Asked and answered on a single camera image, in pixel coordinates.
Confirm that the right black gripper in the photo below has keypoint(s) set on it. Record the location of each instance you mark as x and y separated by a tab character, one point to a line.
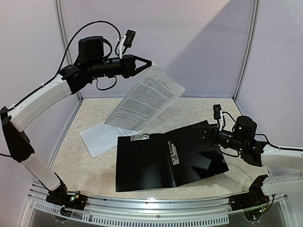
212	135

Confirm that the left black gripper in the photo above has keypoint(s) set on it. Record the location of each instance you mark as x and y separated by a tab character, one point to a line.
129	65

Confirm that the black file folder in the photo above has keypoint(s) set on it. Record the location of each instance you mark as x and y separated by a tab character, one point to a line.
166	160

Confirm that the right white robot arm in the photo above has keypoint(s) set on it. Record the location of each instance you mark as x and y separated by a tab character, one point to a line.
258	153

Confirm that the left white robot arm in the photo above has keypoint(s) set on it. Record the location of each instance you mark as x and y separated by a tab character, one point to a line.
14	120

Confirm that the printed paper stack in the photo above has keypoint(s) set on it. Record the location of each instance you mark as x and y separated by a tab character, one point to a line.
101	138

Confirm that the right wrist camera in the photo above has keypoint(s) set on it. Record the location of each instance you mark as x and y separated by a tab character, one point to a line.
218	116

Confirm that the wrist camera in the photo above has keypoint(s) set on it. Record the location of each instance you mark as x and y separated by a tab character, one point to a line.
218	116
124	43

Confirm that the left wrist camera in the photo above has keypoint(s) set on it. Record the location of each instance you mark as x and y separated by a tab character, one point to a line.
124	43

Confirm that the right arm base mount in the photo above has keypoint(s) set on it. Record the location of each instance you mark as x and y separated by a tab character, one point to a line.
254	197

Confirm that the curved aluminium rail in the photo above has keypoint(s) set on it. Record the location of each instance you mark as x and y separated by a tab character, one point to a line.
37	200

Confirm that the right aluminium frame post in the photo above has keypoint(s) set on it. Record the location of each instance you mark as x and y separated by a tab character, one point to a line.
248	47

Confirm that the perforated white cable tray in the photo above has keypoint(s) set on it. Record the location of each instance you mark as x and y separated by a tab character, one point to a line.
45	215

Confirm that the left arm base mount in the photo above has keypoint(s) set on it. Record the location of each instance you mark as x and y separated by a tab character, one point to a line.
72	200

